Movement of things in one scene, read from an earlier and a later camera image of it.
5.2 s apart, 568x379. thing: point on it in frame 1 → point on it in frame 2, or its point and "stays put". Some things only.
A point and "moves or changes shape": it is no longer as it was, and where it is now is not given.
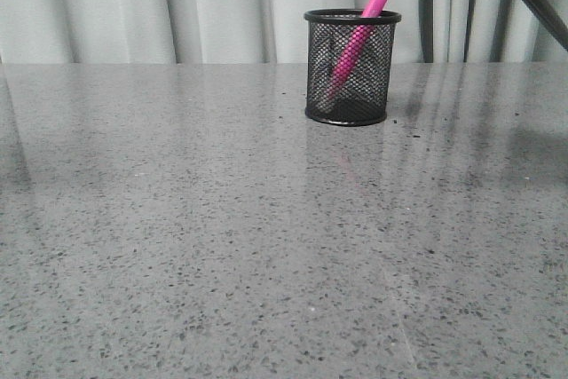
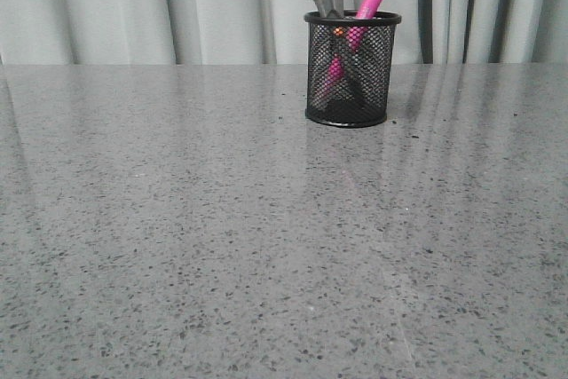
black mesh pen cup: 350,62 stays put
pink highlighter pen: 356,43 moves or changes shape
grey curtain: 249,8 stays put
